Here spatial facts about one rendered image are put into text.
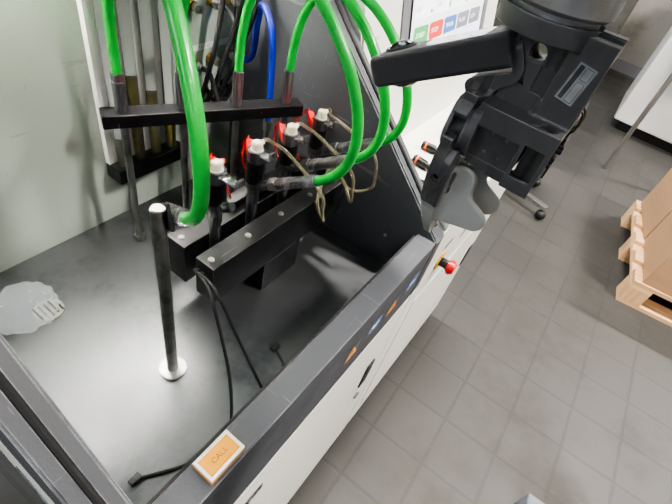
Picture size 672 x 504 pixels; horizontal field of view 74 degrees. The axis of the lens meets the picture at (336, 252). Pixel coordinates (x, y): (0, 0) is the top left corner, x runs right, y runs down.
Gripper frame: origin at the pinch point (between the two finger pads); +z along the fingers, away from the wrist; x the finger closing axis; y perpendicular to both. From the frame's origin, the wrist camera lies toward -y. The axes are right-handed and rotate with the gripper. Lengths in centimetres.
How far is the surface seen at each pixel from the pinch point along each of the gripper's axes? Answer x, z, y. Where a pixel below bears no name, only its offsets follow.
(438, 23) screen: 65, 2, -30
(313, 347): -3.2, 27.1, -6.1
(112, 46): -0.5, 2.1, -48.3
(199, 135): -15.4, -7.0, -15.1
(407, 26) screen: 51, 1, -30
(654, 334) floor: 178, 122, 87
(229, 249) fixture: -0.3, 24.1, -25.6
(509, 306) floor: 138, 122, 23
